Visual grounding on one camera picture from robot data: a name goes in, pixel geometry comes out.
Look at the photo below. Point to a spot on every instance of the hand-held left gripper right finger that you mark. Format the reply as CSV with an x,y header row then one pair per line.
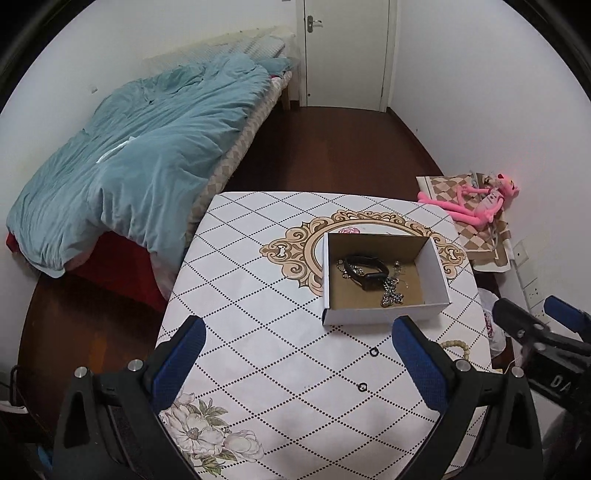
x,y
418,364

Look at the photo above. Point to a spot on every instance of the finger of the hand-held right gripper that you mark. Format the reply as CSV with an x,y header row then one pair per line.
x,y
517,318
565,313

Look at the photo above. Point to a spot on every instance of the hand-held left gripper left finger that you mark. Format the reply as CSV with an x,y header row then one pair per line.
x,y
180,364

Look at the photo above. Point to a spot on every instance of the white plastic bag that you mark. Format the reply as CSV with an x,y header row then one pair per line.
x,y
495,325

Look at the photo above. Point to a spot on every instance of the white cardboard box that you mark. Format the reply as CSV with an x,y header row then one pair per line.
x,y
431,277

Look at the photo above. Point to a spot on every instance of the beige checkered bag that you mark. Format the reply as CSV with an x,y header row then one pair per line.
x,y
485,230

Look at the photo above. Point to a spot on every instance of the white diamond-pattern tablecloth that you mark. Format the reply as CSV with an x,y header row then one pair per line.
x,y
277,332

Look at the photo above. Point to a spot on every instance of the black smart band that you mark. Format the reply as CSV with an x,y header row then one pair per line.
x,y
365,273

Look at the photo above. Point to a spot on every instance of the red bed sheet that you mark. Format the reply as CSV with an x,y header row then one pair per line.
x,y
115,267

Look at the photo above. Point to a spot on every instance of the pink plush toy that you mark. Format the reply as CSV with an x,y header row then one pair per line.
x,y
480,203

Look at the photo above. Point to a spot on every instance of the light blue duvet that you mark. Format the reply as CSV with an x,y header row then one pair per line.
x,y
138,161

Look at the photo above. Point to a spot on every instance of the white door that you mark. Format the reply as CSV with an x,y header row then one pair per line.
x,y
346,53

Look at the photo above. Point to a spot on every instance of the grey patterned pillow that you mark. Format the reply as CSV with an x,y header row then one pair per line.
x,y
261,46

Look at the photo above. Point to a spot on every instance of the white wall socket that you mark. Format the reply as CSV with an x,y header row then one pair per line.
x,y
521,254
535,290

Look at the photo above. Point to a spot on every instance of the wooden bed frame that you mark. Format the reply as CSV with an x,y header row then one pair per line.
x,y
285,94

